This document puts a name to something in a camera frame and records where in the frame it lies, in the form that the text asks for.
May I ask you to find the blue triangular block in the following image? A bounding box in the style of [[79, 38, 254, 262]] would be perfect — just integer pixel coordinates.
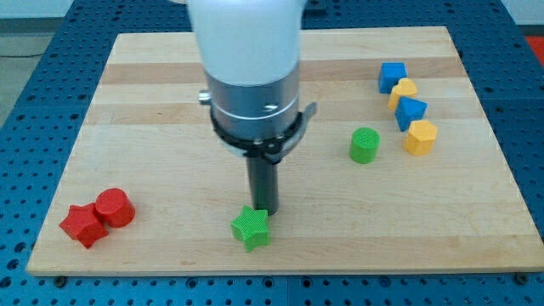
[[394, 97, 428, 132]]

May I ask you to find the wooden board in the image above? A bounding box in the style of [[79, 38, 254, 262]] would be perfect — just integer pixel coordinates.
[[27, 26, 543, 276]]

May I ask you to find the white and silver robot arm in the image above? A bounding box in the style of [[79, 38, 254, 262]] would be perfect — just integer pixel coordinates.
[[187, 0, 315, 164]]

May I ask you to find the red cylinder block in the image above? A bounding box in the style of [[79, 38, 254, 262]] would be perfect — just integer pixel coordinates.
[[95, 188, 135, 228]]

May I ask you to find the yellow heart block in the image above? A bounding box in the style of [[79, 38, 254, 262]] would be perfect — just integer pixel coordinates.
[[388, 77, 418, 111]]

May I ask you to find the green cylinder block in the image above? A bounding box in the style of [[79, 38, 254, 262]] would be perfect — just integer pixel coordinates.
[[348, 127, 380, 164]]

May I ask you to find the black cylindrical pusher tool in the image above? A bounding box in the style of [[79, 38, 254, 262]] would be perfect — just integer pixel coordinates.
[[246, 157, 279, 216]]

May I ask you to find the green star block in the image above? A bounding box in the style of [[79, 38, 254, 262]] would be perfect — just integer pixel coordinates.
[[230, 206, 270, 252]]

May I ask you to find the red star block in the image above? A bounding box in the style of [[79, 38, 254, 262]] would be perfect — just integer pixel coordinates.
[[59, 202, 109, 248]]

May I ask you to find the yellow hexagon block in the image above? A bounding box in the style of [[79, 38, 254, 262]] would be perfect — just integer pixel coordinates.
[[403, 120, 438, 156]]

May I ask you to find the blue cube block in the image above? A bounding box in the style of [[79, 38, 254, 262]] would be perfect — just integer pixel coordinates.
[[378, 62, 407, 94]]

